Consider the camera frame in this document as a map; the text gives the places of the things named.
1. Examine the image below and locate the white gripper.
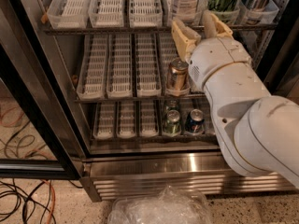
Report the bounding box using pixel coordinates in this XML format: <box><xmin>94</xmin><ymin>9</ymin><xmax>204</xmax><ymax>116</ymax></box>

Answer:
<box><xmin>171</xmin><ymin>10</ymin><xmax>252</xmax><ymax>91</ymax></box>

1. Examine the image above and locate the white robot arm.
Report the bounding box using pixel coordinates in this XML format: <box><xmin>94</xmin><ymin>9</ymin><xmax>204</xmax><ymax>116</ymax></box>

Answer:
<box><xmin>171</xmin><ymin>10</ymin><xmax>299</xmax><ymax>188</ymax></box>

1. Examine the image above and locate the green drink can top shelf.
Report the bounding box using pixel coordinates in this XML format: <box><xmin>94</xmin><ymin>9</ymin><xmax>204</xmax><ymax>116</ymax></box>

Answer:
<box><xmin>207</xmin><ymin>0</ymin><xmax>239</xmax><ymax>24</ymax></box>

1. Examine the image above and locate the silver blue can top shelf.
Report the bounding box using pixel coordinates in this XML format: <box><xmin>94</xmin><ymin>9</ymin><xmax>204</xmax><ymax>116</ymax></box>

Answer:
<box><xmin>238</xmin><ymin>0</ymin><xmax>278</xmax><ymax>25</ymax></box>

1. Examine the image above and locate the green can rear bottom shelf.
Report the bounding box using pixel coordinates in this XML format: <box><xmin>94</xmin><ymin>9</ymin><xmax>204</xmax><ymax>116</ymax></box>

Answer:
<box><xmin>164</xmin><ymin>99</ymin><xmax>179</xmax><ymax>114</ymax></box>

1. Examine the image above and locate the blue can bottom shelf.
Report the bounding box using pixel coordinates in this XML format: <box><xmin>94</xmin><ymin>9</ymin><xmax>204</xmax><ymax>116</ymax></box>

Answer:
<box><xmin>185</xmin><ymin>109</ymin><xmax>205</xmax><ymax>134</ymax></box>

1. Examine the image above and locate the green can front bottom shelf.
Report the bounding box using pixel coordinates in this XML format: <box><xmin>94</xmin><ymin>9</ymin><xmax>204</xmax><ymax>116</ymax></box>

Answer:
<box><xmin>163</xmin><ymin>110</ymin><xmax>181</xmax><ymax>136</ymax></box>

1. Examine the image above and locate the stainless steel fridge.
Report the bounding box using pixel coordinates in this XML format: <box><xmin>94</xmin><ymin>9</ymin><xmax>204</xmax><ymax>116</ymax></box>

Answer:
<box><xmin>12</xmin><ymin>0</ymin><xmax>299</xmax><ymax>203</ymax></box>

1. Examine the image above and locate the open glass fridge door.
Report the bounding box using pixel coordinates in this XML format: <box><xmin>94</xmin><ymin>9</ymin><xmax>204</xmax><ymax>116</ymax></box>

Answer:
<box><xmin>0</xmin><ymin>0</ymin><xmax>88</xmax><ymax>180</ymax></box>

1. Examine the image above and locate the copper gold can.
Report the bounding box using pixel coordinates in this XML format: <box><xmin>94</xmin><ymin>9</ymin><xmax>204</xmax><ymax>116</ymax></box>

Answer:
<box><xmin>166</xmin><ymin>58</ymin><xmax>190</xmax><ymax>96</ymax></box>

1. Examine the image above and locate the clear plastic bag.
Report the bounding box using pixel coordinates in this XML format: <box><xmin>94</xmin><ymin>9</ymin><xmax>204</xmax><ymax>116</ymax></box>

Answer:
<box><xmin>107</xmin><ymin>186</ymin><xmax>213</xmax><ymax>224</ymax></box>

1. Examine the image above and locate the top wire shelf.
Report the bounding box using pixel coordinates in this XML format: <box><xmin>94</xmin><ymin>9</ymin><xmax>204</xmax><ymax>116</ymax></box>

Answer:
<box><xmin>43</xmin><ymin>24</ymin><xmax>277</xmax><ymax>35</ymax></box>

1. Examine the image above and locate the wire shelf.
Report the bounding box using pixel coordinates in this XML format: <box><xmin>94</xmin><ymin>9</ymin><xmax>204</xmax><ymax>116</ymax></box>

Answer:
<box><xmin>91</xmin><ymin>134</ymin><xmax>216</xmax><ymax>144</ymax></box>
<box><xmin>43</xmin><ymin>24</ymin><xmax>277</xmax><ymax>35</ymax></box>
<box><xmin>74</xmin><ymin>92</ymin><xmax>206</xmax><ymax>104</ymax></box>

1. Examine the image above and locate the middle wire shelf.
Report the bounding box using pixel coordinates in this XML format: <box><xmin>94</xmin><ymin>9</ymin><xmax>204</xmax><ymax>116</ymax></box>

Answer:
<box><xmin>74</xmin><ymin>92</ymin><xmax>206</xmax><ymax>104</ymax></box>

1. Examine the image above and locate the bottom wire shelf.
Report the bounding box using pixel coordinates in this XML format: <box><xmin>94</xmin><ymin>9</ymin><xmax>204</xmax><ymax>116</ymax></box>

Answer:
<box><xmin>91</xmin><ymin>134</ymin><xmax>216</xmax><ymax>144</ymax></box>

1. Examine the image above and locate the orange cable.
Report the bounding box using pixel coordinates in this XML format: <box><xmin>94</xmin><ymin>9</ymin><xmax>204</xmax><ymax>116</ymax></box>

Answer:
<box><xmin>40</xmin><ymin>179</ymin><xmax>57</xmax><ymax>224</ymax></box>

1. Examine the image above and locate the black cable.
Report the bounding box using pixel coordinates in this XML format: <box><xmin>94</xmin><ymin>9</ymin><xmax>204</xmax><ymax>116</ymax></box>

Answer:
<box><xmin>0</xmin><ymin>178</ymin><xmax>57</xmax><ymax>224</ymax></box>

